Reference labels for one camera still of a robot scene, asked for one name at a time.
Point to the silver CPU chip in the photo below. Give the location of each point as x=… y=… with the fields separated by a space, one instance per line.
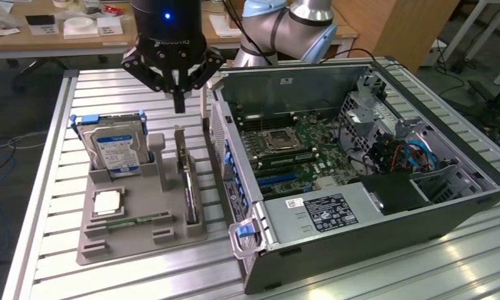
x=107 y=203

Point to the dark grey PC case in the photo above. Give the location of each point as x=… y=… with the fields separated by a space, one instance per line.
x=379 y=250

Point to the silver chipset heatsink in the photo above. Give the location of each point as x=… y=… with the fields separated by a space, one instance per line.
x=327 y=183

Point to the white paper label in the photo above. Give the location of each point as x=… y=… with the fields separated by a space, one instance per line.
x=4 y=32

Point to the black RAM slot row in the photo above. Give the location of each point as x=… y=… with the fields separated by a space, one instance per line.
x=267 y=121

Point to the grey metal disk bay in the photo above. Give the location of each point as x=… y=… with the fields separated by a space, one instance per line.
x=442 y=187

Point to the green RAM stick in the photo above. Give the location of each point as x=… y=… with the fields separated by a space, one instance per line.
x=124 y=222

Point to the white box with black top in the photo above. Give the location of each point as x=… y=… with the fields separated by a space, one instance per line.
x=43 y=25

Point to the blue expansion slot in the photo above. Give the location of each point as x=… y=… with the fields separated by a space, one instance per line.
x=276 y=180

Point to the wooden desk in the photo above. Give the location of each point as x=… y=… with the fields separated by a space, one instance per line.
x=45 y=42

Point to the white box with round roll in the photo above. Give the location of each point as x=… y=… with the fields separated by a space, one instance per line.
x=81 y=29

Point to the low profile graphics card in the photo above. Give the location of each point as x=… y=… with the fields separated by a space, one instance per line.
x=189 y=200

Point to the grey metal drive cage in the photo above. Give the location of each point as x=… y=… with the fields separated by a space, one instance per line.
x=364 y=120

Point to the grey power supply unit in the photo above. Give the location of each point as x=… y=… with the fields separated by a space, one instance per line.
x=287 y=228

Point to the white paper stack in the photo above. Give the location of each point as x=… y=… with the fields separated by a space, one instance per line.
x=227 y=26

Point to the red packet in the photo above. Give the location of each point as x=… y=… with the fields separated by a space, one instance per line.
x=112 y=10

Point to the grey plastic parts rack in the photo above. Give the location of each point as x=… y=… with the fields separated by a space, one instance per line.
x=129 y=239

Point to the blue case latch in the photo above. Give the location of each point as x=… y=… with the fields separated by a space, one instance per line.
x=244 y=232

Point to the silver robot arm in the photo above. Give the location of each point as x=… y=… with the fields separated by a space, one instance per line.
x=308 y=12

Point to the white labelled box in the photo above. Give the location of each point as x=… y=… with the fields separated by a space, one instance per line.
x=109 y=27

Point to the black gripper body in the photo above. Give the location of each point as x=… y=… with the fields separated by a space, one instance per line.
x=167 y=28

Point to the metal CPU socket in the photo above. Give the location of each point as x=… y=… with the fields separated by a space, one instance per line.
x=280 y=139

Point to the wooden cabinet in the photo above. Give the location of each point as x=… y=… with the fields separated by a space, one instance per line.
x=408 y=31

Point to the black installed RAM module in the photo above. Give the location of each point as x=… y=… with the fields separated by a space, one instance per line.
x=286 y=159

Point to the hard disk in blue caddy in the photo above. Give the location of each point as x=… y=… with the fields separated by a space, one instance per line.
x=112 y=150

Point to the green motherboard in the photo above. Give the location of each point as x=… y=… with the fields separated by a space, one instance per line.
x=342 y=165

